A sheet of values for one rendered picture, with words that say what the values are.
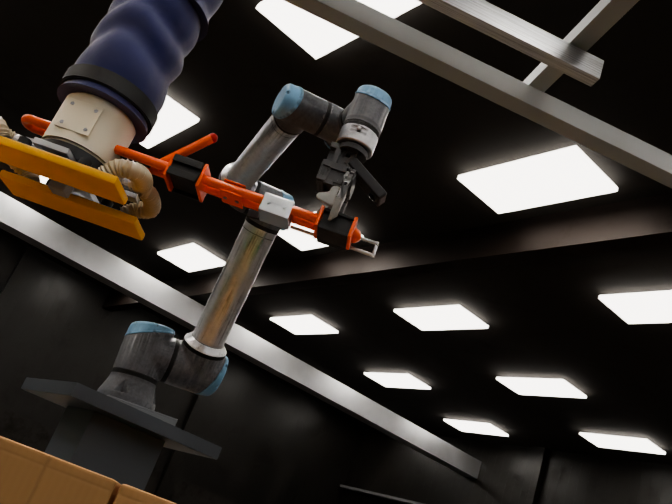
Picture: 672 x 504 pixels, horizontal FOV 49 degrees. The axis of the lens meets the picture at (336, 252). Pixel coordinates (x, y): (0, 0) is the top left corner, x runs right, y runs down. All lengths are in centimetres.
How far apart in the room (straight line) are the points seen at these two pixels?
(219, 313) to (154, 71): 91
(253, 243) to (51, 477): 162
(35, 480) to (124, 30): 122
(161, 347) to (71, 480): 167
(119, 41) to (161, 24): 11
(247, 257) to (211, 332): 28
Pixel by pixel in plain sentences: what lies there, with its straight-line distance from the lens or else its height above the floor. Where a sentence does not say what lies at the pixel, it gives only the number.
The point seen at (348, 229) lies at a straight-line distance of 157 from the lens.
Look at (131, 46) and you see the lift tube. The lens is 177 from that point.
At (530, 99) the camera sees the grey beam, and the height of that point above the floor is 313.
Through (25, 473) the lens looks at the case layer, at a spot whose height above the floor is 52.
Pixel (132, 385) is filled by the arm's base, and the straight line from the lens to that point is 240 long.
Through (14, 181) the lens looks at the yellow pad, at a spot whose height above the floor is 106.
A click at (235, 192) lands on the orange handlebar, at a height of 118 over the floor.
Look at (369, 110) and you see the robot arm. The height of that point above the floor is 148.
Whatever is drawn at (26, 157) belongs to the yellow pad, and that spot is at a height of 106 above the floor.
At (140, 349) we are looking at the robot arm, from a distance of 242.
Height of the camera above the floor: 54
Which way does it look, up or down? 22 degrees up
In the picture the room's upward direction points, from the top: 21 degrees clockwise
